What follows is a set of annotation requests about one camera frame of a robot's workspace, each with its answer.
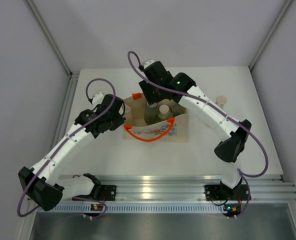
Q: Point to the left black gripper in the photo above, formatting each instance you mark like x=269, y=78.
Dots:
x=120, y=120

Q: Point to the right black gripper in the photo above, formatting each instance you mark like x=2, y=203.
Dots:
x=145, y=87

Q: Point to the grey-green pump bottle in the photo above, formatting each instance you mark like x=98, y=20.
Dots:
x=151, y=113

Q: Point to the canvas bag with orange handles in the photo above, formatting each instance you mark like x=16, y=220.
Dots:
x=173, y=129

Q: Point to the beige pump bottle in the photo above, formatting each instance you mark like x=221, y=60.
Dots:
x=220, y=101

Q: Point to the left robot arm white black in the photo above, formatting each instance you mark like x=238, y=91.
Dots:
x=41, y=182

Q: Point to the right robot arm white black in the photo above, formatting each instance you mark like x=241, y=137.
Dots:
x=183, y=90

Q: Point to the light green round-cap bottle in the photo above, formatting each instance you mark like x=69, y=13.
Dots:
x=163, y=112

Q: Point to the small dark-cap jar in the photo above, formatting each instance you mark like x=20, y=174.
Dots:
x=177, y=110

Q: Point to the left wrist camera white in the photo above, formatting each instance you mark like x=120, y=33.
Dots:
x=97, y=98

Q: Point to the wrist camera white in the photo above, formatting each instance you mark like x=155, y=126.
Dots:
x=145, y=64
x=97, y=98

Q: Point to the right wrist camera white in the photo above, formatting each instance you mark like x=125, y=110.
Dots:
x=145, y=64

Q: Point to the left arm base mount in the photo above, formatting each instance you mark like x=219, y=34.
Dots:
x=107, y=193

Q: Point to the slotted cable duct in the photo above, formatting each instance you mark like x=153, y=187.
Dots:
x=139, y=208

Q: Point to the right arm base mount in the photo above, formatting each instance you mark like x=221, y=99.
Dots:
x=213, y=193

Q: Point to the left frame post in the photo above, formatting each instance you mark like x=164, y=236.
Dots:
x=48, y=35

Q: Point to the frame post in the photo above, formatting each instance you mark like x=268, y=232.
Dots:
x=48, y=35
x=273, y=28

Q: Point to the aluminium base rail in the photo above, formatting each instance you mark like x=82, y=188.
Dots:
x=191, y=188

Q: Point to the right frame post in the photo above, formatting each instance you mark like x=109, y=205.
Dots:
x=273, y=28

